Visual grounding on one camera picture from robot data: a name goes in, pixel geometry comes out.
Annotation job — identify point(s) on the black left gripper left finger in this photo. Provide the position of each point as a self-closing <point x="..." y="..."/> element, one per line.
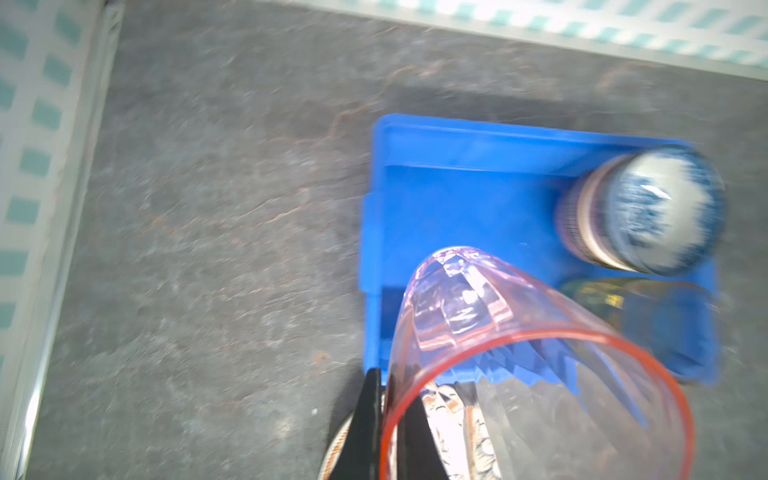
<point x="360" y="453"/>

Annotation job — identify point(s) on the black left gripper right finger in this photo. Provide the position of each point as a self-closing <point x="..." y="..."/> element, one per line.
<point x="417" y="455"/>

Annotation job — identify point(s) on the red transparent plastic cup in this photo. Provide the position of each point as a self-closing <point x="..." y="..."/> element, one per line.
<point x="564" y="395"/>

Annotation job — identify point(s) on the green transparent plastic cup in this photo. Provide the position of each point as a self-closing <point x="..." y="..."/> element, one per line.
<point x="676" y="323"/>

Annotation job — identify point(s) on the blue floral ceramic bowl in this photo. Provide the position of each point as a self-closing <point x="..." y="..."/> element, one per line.
<point x="663" y="210"/>

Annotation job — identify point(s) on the yellow transparent plastic cup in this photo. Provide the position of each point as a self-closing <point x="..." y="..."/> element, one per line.
<point x="603" y="297"/>

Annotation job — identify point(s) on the blue plastic bin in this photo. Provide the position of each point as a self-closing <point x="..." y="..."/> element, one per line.
<point x="440" y="183"/>

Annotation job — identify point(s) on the brown floral pattern plate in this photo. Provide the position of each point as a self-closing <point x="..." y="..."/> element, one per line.
<point x="459" y="430"/>

